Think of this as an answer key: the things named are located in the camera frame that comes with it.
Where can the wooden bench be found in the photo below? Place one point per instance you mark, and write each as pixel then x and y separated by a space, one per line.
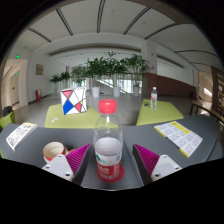
pixel 205 108

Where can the group of potted plants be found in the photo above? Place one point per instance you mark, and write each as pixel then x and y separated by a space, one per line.
pixel 100 66

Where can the small clear water bottle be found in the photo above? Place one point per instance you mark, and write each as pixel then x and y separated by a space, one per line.
pixel 153 99

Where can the clear red-capped water bottle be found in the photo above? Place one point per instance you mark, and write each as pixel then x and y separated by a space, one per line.
pixel 108 150

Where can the framed wall picture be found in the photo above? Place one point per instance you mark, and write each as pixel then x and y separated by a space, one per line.
pixel 40 69

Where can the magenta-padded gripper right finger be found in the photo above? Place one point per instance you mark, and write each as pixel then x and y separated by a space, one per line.
pixel 147 158

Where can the white cube red blue triangles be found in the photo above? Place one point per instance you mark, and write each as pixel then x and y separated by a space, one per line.
pixel 73 101

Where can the white red patterned mug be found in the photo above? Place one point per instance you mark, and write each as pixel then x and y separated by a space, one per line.
pixel 53 150

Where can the long lime green table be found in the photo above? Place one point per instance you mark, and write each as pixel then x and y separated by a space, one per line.
pixel 73 120

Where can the lime green armchair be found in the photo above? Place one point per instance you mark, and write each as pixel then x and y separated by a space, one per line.
pixel 6 121

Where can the open white magazine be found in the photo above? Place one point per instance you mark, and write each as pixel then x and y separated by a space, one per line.
pixel 20 135

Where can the black bag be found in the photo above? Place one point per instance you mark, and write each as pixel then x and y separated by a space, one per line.
pixel 7 111

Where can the green exit sign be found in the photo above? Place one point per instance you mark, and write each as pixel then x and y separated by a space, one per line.
pixel 17 56

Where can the white yellow brochure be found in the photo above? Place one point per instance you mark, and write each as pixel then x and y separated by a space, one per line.
pixel 180 138

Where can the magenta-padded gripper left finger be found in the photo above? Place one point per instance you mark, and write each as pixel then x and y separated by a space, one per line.
pixel 77 157

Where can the square lime green table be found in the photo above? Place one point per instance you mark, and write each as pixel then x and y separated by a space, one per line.
pixel 160 115

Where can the red fire extinguisher box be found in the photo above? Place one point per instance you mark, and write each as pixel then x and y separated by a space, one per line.
pixel 38 95

